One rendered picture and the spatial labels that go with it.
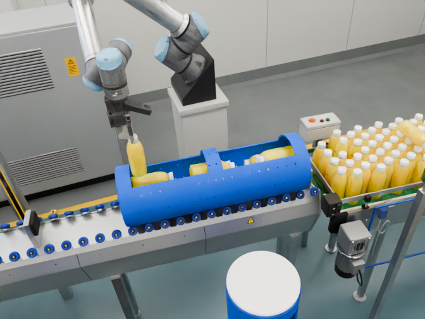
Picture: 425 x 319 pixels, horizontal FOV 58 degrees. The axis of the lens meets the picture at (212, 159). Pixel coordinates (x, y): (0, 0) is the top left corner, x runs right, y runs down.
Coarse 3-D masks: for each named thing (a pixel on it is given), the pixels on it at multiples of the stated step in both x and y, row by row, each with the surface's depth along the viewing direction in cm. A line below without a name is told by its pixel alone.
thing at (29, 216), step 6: (30, 210) 174; (30, 216) 172; (36, 216) 175; (24, 222) 169; (30, 222) 169; (36, 222) 173; (24, 228) 168; (30, 228) 169; (36, 228) 172; (30, 234) 171; (36, 234) 172; (30, 240) 173; (36, 240) 174; (36, 246) 176
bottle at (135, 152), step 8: (128, 144) 157; (136, 144) 157; (128, 152) 158; (136, 152) 158; (128, 160) 163; (136, 160) 160; (144, 160) 163; (136, 168) 163; (144, 168) 165; (136, 176) 166
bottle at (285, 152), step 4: (288, 148) 183; (292, 148) 182; (272, 152) 180; (276, 152) 180; (280, 152) 180; (284, 152) 180; (288, 152) 180; (292, 152) 181; (264, 156) 181; (268, 156) 179; (272, 156) 179; (276, 156) 179; (280, 156) 179; (284, 156) 180; (264, 160) 180; (268, 160) 179
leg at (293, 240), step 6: (294, 234) 212; (288, 240) 215; (294, 240) 212; (288, 246) 218; (294, 246) 216; (288, 252) 220; (294, 252) 219; (288, 258) 222; (294, 258) 223; (294, 264) 227
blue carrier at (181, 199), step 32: (192, 160) 190; (224, 160) 195; (288, 160) 173; (128, 192) 163; (160, 192) 165; (192, 192) 167; (224, 192) 170; (256, 192) 175; (288, 192) 185; (128, 224) 169
